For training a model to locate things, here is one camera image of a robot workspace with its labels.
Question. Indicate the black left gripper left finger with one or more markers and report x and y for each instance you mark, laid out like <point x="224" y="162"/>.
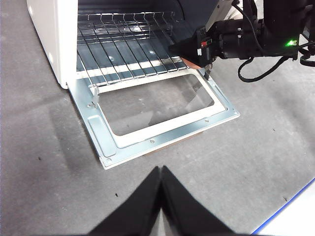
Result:
<point x="140" y="209"/>

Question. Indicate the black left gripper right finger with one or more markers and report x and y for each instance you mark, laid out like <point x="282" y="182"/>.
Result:
<point x="187" y="209"/>

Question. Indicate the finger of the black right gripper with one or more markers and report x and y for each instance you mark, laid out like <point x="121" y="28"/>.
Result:
<point x="189" y="46"/>

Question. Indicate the white Toshiba toaster oven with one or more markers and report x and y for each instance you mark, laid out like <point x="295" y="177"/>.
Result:
<point x="56" y="37"/>

